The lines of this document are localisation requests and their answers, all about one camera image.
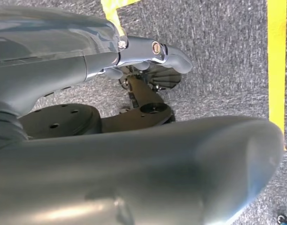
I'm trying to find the black robot foot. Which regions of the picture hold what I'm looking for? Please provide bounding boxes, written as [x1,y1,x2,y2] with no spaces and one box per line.
[18,75,177,140]

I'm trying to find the yellow floor tape strip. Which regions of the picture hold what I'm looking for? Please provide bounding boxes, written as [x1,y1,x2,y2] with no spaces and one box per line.
[267,0,287,152]
[100,0,142,38]

